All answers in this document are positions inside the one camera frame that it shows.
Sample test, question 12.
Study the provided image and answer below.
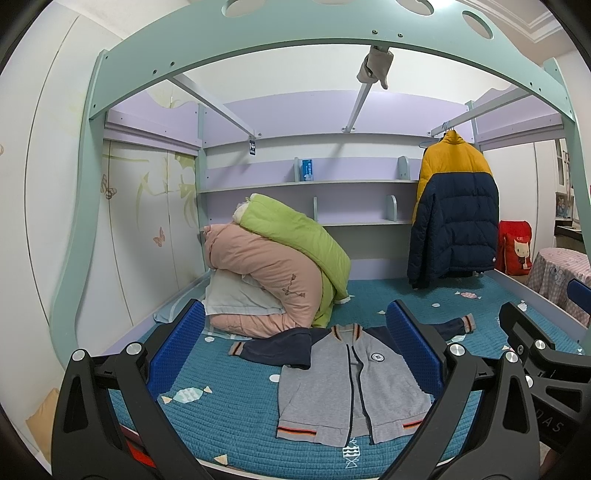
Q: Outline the mint green bunk bed frame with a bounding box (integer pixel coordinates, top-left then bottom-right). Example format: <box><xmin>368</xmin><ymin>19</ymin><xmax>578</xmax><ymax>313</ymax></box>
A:
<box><xmin>49</xmin><ymin>0</ymin><xmax>591</xmax><ymax>370</ymax></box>

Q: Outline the white pillow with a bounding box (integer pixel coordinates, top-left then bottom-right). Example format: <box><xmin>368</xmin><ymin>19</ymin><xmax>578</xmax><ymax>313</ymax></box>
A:
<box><xmin>204</xmin><ymin>270</ymin><xmax>286</xmax><ymax>316</ymax></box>

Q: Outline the green folded quilt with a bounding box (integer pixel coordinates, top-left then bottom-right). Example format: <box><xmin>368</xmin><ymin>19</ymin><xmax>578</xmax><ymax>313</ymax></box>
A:
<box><xmin>232</xmin><ymin>193</ymin><xmax>352</xmax><ymax>328</ymax></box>

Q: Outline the grey cloth on rail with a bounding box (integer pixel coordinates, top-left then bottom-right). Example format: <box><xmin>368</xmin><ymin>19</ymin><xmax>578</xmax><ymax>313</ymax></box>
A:
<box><xmin>356</xmin><ymin>46</ymin><xmax>394</xmax><ymax>90</ymax></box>

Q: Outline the yellow navy puffer jacket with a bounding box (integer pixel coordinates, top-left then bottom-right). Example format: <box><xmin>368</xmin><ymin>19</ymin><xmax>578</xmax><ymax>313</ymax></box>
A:
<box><xmin>407</xmin><ymin>130</ymin><xmax>500</xmax><ymax>289</ymax></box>

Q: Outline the pink patterned tablecloth table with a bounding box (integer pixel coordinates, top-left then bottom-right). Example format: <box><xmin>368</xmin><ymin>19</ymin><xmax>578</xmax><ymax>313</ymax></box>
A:
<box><xmin>526</xmin><ymin>247</ymin><xmax>590</xmax><ymax>327</ymax></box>

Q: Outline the lavender wall shelf unit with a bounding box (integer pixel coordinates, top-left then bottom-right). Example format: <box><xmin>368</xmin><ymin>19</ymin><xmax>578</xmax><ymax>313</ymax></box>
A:
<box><xmin>199</xmin><ymin>90</ymin><xmax>468</xmax><ymax>280</ymax></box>

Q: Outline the blue box on shelf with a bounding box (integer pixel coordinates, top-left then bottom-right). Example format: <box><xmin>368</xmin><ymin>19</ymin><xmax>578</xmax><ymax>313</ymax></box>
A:
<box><xmin>300</xmin><ymin>159</ymin><xmax>314</xmax><ymax>182</ymax></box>

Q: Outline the pink folded quilt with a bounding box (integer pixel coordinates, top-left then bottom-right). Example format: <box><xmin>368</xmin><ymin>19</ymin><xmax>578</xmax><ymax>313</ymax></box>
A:
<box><xmin>204</xmin><ymin>223</ymin><xmax>322</xmax><ymax>338</ymax></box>

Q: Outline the red cartoon bag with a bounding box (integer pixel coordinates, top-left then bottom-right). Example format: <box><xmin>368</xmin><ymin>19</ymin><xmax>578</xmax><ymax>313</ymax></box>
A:
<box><xmin>495</xmin><ymin>220</ymin><xmax>533</xmax><ymax>276</ymax></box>

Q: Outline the teal quilted bed mat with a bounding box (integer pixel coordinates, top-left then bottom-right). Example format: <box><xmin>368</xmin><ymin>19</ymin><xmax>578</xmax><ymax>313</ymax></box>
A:
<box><xmin>108</xmin><ymin>271</ymin><xmax>584</xmax><ymax>476</ymax></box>

